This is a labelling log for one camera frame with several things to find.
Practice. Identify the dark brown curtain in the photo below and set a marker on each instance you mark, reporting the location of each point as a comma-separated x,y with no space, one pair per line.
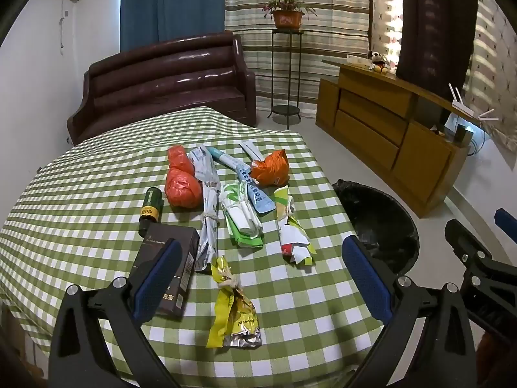
436,20

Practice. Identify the person's right forearm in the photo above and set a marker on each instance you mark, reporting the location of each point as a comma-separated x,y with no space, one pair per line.
486,357

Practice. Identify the plush mouse toy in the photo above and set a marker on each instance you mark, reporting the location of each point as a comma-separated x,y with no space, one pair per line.
379,62

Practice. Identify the bin with black liner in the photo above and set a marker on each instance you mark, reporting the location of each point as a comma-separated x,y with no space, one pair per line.
379,218

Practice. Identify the blue curtain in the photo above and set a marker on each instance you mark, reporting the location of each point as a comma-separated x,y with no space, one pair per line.
169,4

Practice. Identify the dark green small bottle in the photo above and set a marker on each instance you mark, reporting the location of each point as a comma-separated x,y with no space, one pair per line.
149,210

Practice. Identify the beige patterned curtain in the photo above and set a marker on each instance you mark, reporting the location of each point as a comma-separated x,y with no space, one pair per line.
496,48

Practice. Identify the blue white toothpaste tube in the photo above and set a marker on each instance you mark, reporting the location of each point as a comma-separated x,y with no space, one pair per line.
256,194

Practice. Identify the potted plant in orange pot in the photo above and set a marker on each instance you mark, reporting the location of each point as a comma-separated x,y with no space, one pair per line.
287,19

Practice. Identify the red plastic bag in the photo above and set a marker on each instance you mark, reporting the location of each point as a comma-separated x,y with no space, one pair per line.
181,190

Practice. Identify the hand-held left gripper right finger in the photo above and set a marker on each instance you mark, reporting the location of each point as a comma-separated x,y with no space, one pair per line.
367,279

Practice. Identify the brown leather sofa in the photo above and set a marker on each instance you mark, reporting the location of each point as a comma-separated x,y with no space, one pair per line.
161,85

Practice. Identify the green and white wrapper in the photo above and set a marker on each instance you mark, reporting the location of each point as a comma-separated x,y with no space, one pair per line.
242,218

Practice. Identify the green checked tablecloth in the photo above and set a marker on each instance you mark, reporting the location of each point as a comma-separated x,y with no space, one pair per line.
89,194

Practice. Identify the black metal plant stand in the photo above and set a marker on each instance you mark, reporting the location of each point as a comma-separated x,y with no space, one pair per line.
286,111

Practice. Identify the black carton box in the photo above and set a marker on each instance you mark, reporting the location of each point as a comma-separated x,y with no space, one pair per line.
181,250

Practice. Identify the striped curtain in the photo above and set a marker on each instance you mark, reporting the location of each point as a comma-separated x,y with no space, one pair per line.
331,28

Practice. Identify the white router with antennas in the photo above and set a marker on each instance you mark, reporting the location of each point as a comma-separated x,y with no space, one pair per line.
464,108

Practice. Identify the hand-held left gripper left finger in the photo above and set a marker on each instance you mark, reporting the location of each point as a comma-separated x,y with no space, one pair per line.
155,279

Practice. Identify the teal and white packet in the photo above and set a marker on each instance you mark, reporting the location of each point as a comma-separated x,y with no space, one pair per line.
226,159

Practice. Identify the wooden cabinet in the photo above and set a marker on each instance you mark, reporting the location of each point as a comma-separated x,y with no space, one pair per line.
371,129

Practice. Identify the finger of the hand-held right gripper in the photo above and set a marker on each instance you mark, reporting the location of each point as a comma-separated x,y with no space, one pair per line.
507,224
464,240

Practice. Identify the small black device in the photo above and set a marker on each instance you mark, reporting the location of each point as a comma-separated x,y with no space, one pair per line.
463,134

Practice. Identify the white flat box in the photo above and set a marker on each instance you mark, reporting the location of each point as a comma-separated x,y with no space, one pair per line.
357,60

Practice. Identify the orange plastic bag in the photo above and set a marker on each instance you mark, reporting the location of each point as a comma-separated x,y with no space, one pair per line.
270,169

